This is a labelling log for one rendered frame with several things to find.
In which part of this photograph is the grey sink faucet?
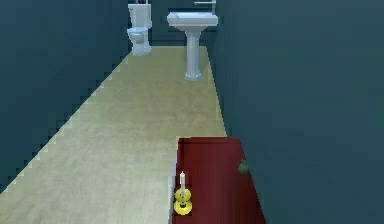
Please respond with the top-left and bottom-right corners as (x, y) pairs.
(193, 0), (218, 15)

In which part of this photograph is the white candle yellow holder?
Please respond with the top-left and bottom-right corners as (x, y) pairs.
(173, 171), (193, 216)

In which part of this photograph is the white toilet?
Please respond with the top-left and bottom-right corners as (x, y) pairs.
(126, 3), (154, 57)

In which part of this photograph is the dark green round object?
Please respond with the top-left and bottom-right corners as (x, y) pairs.
(237, 160), (250, 177)

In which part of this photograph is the white pedestal sink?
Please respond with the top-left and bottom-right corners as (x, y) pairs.
(166, 11), (219, 82)

